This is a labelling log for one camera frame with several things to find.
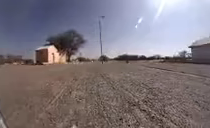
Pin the tall thin light pole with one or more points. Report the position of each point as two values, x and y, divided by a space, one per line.
100 36

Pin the brown gravel dirt ground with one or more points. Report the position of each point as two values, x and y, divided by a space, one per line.
93 96

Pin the row of distant bushes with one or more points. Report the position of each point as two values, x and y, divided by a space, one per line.
143 57

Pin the large dark tree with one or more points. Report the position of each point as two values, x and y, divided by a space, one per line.
68 41

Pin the small tan building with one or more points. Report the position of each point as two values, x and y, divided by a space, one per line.
48 55

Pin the robot's own part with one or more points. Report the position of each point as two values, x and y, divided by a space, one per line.
73 126

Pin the low distant buildings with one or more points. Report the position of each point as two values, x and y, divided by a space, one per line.
9 60

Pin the pale building with light roof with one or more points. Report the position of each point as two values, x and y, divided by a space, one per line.
206 50

